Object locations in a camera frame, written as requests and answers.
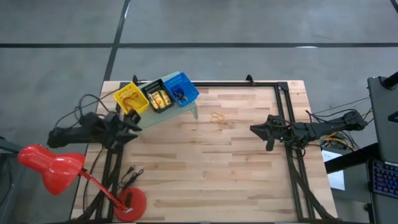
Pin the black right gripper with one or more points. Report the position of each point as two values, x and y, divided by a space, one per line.
280 130

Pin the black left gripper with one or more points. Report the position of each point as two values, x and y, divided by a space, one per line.
115 130

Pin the yellow plastic basket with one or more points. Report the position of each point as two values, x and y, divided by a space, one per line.
122 93

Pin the yellow rubber band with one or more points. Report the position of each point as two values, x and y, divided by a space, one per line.
217 117

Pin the black plastic basket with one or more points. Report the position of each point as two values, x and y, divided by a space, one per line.
149 87

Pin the blue plastic basket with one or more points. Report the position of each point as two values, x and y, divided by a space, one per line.
189 90

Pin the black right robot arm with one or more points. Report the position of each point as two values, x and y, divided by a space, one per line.
326 127

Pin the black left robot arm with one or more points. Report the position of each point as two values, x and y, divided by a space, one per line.
74 132

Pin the pink desk lamp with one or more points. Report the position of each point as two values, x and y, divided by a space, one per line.
53 168

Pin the black desk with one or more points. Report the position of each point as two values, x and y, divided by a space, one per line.
351 158

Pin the green perforated metal shelf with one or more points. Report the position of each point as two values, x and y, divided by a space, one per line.
168 116

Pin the white paper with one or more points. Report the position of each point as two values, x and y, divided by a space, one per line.
337 182

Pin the dark grey monitor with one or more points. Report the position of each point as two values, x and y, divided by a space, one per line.
385 140

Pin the backlit keyboard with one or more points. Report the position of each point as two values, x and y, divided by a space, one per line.
385 179

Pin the dark grey object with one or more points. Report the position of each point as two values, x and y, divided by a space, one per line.
6 186

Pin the black aluminium table frame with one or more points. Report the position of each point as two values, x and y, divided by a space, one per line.
217 84

